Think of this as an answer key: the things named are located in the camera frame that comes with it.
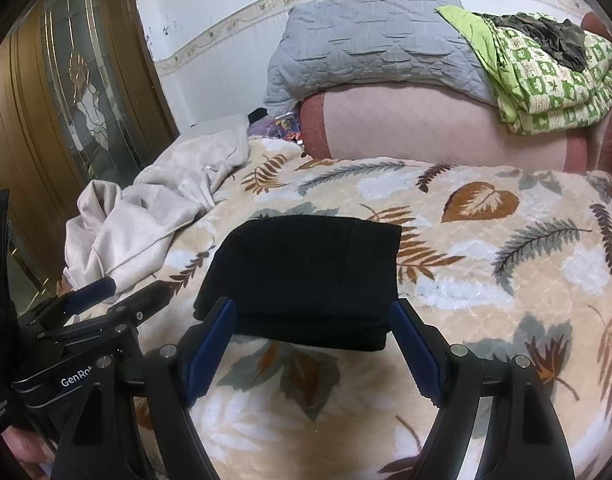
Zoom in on black pants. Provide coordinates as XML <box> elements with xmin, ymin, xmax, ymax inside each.
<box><xmin>194</xmin><ymin>214</ymin><xmax>402</xmax><ymax>352</ymax></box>

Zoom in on left hand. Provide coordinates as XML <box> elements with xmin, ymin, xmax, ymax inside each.
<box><xmin>1</xmin><ymin>426</ymin><xmax>56</xmax><ymax>480</ymax></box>

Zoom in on green patterned folded quilt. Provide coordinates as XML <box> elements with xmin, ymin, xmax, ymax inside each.
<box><xmin>437</xmin><ymin>6</ymin><xmax>612</xmax><ymax>136</ymax></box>

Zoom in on grey quilted pillow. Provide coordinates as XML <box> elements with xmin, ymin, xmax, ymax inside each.
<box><xmin>263</xmin><ymin>0</ymin><xmax>496</xmax><ymax>115</ymax></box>

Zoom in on dark garment on quilt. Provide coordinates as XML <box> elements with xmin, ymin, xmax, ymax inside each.
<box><xmin>481</xmin><ymin>12</ymin><xmax>586</xmax><ymax>72</ymax></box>

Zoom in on pink bolster pillow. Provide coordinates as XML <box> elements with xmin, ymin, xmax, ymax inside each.
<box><xmin>299</xmin><ymin>84</ymin><xmax>589</xmax><ymax>174</ymax></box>

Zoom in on wooden door with glass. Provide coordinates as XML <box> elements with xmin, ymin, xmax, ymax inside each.
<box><xmin>0</xmin><ymin>0</ymin><xmax>178</xmax><ymax>294</ymax></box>

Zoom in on beige plush blanket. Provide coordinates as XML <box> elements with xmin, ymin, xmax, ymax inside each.
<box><xmin>63</xmin><ymin>125</ymin><xmax>249</xmax><ymax>294</ymax></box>

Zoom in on colourful small packet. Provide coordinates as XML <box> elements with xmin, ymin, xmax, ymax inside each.
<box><xmin>273</xmin><ymin>113</ymin><xmax>303</xmax><ymax>145</ymax></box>

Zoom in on leaf pattern fleece blanket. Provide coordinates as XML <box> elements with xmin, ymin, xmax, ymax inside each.
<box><xmin>118</xmin><ymin>138</ymin><xmax>612</xmax><ymax>479</ymax></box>

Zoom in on purple cloth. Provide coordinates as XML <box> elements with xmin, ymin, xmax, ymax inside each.
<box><xmin>247</xmin><ymin>116</ymin><xmax>281</xmax><ymax>138</ymax></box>

